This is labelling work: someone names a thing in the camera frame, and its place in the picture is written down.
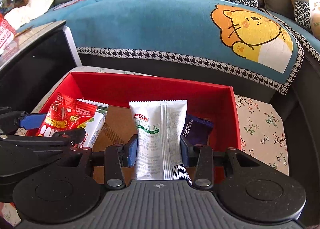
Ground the white green label packet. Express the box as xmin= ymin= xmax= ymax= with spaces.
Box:
xmin=129 ymin=100 xmax=193 ymax=186

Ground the black glossy table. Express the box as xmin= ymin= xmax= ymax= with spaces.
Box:
xmin=0 ymin=19 xmax=83 ymax=115

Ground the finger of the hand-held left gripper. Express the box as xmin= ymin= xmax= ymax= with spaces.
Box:
xmin=0 ymin=128 xmax=87 ymax=148
xmin=0 ymin=106 xmax=47 ymax=135

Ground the floral cloth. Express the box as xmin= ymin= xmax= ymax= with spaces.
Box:
xmin=0 ymin=65 xmax=289 ymax=227

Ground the red cardboard box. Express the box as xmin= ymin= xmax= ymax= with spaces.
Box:
xmin=26 ymin=71 xmax=242 ymax=187

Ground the purple biscuit packet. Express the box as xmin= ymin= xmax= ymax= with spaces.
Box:
xmin=180 ymin=114 xmax=214 ymax=146

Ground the red crinkled snack packet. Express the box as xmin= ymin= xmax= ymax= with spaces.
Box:
xmin=35 ymin=92 xmax=98 ymax=137

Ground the white plastic bag red print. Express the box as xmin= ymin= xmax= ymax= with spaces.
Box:
xmin=0 ymin=16 xmax=17 ymax=55

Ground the white cloth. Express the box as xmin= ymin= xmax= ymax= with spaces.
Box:
xmin=4 ymin=0 xmax=60 ymax=30

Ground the green white wafer packet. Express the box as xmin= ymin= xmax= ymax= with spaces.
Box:
xmin=76 ymin=99 xmax=109 ymax=150

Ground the blue lion print sofa cover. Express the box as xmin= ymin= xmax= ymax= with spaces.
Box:
xmin=50 ymin=0 xmax=305 ymax=95

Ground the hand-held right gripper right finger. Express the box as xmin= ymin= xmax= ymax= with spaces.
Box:
xmin=179 ymin=139 xmax=253 ymax=190

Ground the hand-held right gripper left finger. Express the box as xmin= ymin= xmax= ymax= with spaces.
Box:
xmin=71 ymin=137 xmax=138 ymax=190

